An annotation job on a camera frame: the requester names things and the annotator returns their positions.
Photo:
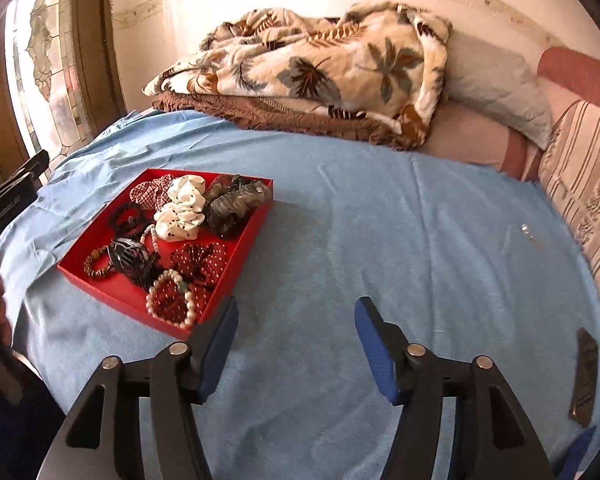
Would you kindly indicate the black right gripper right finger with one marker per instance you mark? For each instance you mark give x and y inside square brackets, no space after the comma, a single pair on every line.
[493,437]

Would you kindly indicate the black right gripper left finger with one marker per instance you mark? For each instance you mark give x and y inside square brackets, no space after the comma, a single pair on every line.
[100,437]

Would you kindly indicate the black scrunchie with bead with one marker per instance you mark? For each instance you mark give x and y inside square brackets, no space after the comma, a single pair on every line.
[128,221]

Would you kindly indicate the black hair claw comb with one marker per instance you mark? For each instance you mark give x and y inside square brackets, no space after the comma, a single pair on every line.
[135,261]

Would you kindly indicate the white polka dot scrunchie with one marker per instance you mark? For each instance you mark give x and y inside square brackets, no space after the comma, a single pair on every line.
[180,218]

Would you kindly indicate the dark red polka dot scrunchie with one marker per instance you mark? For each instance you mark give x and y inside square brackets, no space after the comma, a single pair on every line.
[201,266]

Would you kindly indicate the blue sleeve forearm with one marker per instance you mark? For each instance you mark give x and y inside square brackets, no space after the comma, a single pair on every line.
[27,429]

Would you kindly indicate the red jewelry tray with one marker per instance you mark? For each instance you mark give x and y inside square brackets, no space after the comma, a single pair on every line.
[119,293]

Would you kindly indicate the dark brown hair clip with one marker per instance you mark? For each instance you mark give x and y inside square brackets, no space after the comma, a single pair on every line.
[585,382]

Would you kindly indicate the red white checkered scrunchie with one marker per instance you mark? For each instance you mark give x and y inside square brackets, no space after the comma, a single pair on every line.
[152,194]

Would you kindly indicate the stained glass window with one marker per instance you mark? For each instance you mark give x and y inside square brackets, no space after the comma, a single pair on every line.
[42,74]

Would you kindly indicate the light blue cloth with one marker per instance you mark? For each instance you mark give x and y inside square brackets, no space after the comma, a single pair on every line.
[435,244]

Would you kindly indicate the small silver pin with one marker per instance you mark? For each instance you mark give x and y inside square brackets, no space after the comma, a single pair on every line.
[527,233]

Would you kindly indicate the grey brown sheer scrunchie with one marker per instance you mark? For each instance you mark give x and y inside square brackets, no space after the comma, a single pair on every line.
[229,200]

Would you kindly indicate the striped floral pillow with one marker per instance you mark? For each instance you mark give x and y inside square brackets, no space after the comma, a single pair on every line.
[570,175]

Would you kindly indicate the brown ruffled blanket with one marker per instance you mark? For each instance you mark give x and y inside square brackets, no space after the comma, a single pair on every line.
[264,114]

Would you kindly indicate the grey quilted pillow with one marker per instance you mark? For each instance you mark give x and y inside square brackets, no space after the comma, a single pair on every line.
[498,83]

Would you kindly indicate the floral leaf print blanket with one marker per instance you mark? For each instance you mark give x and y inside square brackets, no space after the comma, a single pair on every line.
[385,59]

